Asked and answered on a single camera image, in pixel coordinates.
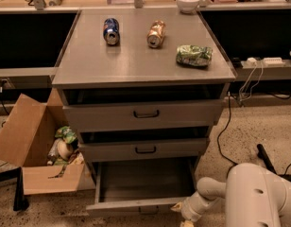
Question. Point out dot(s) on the grey bottom drawer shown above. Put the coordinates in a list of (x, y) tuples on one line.
[(142, 187)]

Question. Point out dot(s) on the grey drawer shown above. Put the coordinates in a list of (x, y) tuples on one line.
[(142, 187), (102, 146), (143, 108)]

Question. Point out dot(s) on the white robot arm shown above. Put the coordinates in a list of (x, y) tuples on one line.
[(253, 195)]

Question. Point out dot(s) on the grey middle drawer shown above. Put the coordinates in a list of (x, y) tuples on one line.
[(102, 146)]

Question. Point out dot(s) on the grey top drawer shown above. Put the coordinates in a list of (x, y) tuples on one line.
[(143, 108)]

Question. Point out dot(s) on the grey drawer cabinet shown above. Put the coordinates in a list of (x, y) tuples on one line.
[(89, 62)]

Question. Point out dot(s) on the black stand leg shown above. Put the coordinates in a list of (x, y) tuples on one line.
[(263, 156)]

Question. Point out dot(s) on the white cup in box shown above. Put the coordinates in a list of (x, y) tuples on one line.
[(65, 150)]

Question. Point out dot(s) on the green bag in box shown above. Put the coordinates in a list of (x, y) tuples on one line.
[(66, 134)]

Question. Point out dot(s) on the green chip bag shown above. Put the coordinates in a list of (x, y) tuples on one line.
[(194, 55)]

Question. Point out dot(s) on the white power strip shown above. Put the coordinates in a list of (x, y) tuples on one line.
[(265, 62)]

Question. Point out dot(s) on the cardboard box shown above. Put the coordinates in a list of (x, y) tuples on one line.
[(25, 140)]

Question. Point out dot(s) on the orange soda can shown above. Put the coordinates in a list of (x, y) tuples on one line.
[(156, 34)]

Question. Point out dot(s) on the blue soda can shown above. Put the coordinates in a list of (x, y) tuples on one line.
[(111, 32)]

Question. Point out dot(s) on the white bowl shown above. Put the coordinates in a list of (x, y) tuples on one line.
[(187, 6)]

